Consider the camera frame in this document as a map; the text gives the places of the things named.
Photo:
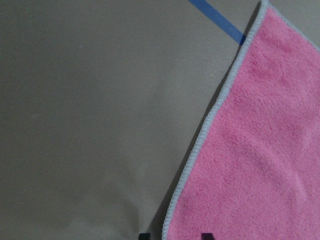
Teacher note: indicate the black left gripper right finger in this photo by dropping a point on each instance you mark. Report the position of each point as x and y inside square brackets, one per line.
[206, 236]

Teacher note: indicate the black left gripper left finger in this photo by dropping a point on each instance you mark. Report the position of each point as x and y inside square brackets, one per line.
[144, 236]

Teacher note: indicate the pink towel with white edge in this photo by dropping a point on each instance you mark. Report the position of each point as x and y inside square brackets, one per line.
[254, 170]

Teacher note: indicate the blue tape strip lengthwise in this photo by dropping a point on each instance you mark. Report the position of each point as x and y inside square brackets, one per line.
[217, 18]

